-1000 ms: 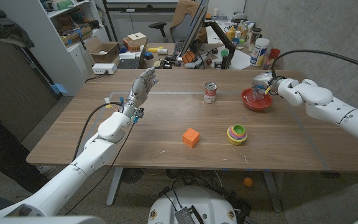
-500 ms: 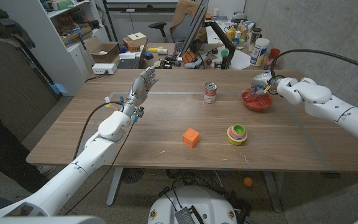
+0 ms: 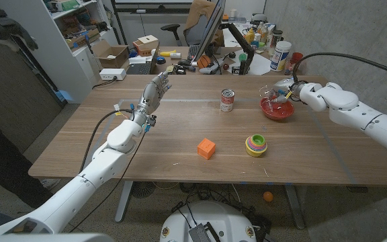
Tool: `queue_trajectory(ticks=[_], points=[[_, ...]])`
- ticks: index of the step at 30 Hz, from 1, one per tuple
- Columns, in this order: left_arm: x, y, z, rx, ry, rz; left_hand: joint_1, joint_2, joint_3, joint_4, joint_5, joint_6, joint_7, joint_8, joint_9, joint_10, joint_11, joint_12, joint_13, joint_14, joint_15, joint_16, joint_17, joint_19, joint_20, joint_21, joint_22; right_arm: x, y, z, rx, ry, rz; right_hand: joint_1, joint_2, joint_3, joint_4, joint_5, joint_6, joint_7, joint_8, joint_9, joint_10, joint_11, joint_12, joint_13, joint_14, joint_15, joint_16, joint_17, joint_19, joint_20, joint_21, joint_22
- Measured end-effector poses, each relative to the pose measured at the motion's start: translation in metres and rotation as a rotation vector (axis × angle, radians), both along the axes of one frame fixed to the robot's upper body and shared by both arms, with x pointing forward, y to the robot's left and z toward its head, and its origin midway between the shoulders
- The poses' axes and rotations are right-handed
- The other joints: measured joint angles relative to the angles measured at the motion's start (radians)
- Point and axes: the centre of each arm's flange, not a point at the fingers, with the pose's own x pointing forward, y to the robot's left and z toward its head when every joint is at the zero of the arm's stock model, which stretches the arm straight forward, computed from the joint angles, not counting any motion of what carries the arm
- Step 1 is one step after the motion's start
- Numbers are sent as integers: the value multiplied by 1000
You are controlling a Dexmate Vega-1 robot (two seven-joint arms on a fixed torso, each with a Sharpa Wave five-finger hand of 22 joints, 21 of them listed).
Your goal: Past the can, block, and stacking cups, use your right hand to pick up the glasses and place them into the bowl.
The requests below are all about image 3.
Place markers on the person's gloved hand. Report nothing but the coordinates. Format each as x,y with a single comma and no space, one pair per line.
2,28

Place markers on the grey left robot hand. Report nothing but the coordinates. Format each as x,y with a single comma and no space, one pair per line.
153,97

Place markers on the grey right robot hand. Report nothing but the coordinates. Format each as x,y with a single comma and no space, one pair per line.
286,89

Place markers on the clear plastic glasses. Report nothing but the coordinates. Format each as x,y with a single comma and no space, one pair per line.
268,104

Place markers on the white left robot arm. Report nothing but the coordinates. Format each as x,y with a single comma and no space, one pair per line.
102,164

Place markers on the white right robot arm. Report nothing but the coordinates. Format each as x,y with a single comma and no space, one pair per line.
344,104

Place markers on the red bowl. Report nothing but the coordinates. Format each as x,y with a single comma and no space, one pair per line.
281,112

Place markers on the red and white soup can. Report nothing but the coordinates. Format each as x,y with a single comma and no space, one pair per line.
227,101

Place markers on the rainbow stacking cups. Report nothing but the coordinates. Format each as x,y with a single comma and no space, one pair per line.
256,146

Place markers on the orange block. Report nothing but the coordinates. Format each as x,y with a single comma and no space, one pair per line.
206,149

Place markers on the white canister with blue label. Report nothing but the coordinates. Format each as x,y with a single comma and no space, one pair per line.
280,57

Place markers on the black laptop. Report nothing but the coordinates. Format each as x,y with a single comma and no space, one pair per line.
141,67

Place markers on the blue round object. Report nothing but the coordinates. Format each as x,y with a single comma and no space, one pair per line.
161,60

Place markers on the yellow toy banana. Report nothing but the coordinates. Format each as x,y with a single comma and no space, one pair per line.
167,53

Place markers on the white power box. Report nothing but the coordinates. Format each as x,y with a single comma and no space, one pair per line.
113,74

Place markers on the dark jar with black lid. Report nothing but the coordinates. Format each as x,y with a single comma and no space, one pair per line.
275,40

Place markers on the wooden box on brick box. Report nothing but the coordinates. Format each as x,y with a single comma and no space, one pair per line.
146,44

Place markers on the open cardboard box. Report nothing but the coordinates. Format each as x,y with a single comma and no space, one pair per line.
113,55

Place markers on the black keyboard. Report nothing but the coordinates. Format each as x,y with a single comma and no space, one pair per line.
193,52

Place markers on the small toy basketball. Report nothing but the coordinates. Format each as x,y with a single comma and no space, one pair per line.
204,62

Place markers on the yellow bottle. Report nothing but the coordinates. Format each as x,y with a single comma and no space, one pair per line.
250,36

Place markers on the white shelf unit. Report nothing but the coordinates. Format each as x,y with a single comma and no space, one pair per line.
55,64

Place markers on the computer monitor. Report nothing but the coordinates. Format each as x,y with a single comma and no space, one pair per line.
210,30

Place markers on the office chair with tan jacket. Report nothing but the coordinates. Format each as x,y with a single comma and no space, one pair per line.
197,20

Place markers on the round black floor fan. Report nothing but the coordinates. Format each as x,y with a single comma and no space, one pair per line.
143,189

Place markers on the grey table leg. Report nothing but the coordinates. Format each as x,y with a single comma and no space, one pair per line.
294,205
123,201

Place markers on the small orange ball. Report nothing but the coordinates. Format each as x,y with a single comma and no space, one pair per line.
268,196

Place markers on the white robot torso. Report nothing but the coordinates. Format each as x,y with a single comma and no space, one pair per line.
210,218

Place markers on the person in dark trousers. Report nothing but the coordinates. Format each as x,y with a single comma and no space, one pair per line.
5,164

